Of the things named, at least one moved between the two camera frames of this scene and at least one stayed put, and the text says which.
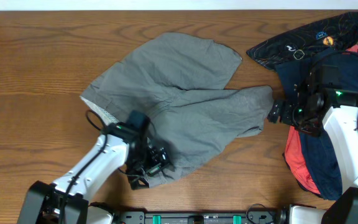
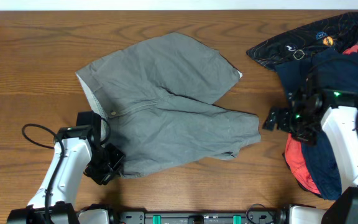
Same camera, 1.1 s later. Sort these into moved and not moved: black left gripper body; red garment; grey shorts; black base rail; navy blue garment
Moved: grey shorts; black left gripper body
Not moved: red garment; navy blue garment; black base rail
